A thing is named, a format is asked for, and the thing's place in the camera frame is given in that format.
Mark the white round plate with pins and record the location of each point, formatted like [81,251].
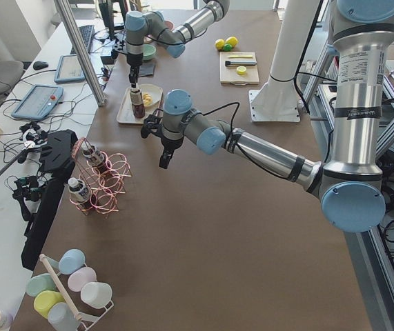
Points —
[155,91]

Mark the blue teach pendant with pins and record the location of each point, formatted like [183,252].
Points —
[38,102]
[69,70]

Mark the half lemon slice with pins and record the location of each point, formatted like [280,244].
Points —
[241,70]

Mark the grey folded cloth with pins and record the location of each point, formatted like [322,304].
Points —
[147,69]

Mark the light blue cup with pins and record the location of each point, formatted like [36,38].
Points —
[71,261]

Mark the whole lemon upper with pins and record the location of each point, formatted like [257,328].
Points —
[233,41]

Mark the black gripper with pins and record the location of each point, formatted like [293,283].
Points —
[170,143]
[134,62]

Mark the white rectangular serving tray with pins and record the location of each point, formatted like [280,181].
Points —
[125,114]

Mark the grey blue cup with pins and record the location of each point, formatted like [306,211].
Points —
[61,318]

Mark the black computer mouse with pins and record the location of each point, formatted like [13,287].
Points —
[40,65]

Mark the pink ice bowl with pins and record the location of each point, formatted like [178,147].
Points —
[169,24]

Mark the light green bowl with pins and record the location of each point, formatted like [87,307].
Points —
[149,52]

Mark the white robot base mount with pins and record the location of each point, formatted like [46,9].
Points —
[277,100]

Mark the wooden cutting board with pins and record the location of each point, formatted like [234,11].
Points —
[228,74]

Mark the black computer keyboard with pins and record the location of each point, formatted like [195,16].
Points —
[87,33]

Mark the green lime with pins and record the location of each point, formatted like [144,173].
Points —
[227,47]

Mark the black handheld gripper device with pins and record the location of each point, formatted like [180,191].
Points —
[28,188]

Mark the yellow cup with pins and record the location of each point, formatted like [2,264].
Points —
[45,300]

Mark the yellow plastic knife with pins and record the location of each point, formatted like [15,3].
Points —
[240,56]

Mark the whole lemon lower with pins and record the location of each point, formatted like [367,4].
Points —
[219,44]

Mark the tea bottle rack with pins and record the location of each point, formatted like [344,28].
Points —
[80,193]
[95,158]

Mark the blue teach pendant near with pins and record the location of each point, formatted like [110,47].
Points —
[38,102]

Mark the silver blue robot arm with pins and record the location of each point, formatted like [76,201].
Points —
[140,25]
[349,184]

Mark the tea bottle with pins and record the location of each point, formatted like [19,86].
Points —
[138,108]

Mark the white wire cup rack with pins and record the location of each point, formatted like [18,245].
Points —
[88,316]

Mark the steel muddler black tip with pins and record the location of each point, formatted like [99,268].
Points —
[239,62]

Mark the tea bottle rack back left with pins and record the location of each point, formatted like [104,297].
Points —
[80,193]

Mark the white cup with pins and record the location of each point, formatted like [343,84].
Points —
[96,294]

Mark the copper wire bottle rack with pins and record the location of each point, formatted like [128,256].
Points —
[105,187]

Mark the aluminium frame post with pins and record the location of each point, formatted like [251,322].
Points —
[64,9]

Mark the tea bottle rack back right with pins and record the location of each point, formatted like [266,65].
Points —
[95,158]

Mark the mint green cup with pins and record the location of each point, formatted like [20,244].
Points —
[40,283]

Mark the glazed twisted donut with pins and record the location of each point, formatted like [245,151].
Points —
[147,99]

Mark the blue teach pendant far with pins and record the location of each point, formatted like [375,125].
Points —
[69,70]

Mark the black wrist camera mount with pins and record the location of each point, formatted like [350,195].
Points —
[151,125]
[118,48]

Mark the whole lemon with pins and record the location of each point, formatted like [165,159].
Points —
[219,44]
[233,41]

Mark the pink cup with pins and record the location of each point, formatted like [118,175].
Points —
[79,278]

